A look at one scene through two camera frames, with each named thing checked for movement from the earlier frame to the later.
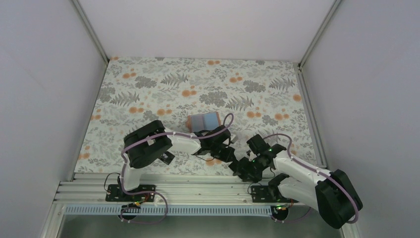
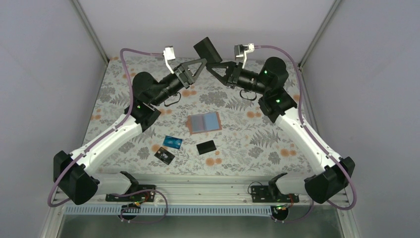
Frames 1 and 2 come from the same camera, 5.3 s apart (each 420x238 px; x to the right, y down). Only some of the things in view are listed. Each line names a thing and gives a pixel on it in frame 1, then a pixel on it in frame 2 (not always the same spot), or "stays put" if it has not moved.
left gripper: (225, 158) → (188, 79)
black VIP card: (167, 157) stays put
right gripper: (242, 165) → (231, 68)
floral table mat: (193, 95) stays put
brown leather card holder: (203, 121) stays put
